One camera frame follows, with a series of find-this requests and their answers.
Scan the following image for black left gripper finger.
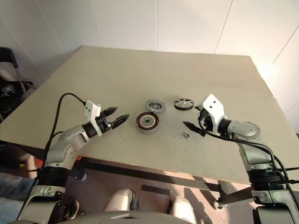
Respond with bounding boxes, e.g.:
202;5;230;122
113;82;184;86
111;113;130;129
102;106;119;117

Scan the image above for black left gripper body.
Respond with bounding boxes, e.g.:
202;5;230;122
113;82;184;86
95;110;117;134

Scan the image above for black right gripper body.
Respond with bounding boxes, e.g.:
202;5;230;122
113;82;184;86
197;108;219;136

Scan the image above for black rotor with silver spokes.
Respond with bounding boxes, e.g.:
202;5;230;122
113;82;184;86
173;97;195;112

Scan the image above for grey motor housing copper windings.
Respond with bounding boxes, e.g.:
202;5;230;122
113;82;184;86
135;111;161;134

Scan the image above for grey round gear cover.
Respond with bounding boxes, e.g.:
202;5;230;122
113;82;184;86
144;99;167;114

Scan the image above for black tape strip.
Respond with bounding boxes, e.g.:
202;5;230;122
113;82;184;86
141;185;171;196

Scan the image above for table leg with caster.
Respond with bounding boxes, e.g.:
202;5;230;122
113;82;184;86
213;181;229;210

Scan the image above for silver left robot leg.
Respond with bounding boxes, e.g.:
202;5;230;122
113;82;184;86
104;188;138;214

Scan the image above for silver robot leg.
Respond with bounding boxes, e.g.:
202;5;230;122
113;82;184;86
168;196;197;222
104;188;138;214

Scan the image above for silver right robot leg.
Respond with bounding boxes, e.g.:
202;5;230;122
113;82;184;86
168;196;197;222

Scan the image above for black and white sneaker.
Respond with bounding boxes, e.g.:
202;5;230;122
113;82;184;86
61;200;80;220

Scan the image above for grey robot torso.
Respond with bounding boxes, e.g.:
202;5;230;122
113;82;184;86
77;210;196;224

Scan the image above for black metal cart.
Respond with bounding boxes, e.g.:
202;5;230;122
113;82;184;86
0;47;36;122

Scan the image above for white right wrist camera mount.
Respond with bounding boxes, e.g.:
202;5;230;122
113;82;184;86
201;94;226;132

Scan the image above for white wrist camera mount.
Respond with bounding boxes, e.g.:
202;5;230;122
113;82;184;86
201;94;226;132
83;100;103;137

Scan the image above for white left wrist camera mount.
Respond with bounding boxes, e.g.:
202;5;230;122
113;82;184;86
83;100;103;137

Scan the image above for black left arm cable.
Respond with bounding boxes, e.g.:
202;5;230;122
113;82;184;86
35;92;87;185

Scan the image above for black table frame crossbar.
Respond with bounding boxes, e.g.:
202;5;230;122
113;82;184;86
76;158;222;193

